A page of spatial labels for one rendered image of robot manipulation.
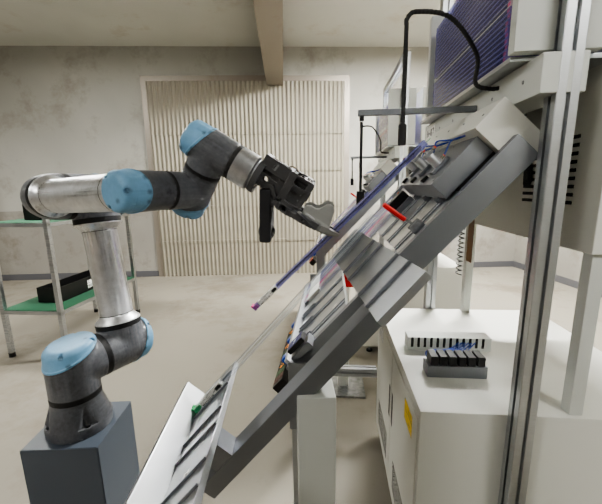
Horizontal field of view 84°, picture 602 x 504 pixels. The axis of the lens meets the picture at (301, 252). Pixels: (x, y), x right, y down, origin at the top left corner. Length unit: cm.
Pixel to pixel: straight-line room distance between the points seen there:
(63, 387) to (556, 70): 123
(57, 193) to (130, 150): 405
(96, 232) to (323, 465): 78
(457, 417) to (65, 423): 94
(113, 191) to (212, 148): 19
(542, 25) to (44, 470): 142
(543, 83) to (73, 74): 498
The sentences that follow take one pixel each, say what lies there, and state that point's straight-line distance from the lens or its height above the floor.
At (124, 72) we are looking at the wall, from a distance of 504.
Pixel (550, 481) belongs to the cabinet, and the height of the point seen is 45.
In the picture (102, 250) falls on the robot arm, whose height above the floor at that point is 99.
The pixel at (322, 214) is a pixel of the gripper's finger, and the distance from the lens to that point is 68.
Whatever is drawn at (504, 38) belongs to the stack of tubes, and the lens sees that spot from 90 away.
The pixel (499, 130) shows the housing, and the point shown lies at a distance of 84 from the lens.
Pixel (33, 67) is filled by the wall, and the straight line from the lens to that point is 553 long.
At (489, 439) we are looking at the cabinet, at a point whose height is 55.
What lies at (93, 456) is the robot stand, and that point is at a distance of 106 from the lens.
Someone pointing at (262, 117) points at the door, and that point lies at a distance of 451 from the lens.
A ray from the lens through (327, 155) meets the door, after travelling 448.
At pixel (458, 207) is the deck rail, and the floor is 110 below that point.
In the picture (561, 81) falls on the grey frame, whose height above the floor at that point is 133.
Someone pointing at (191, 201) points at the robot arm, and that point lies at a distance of 72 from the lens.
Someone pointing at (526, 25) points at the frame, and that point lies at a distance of 85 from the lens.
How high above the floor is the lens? 115
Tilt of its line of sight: 11 degrees down
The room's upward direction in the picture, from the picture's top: 1 degrees counter-clockwise
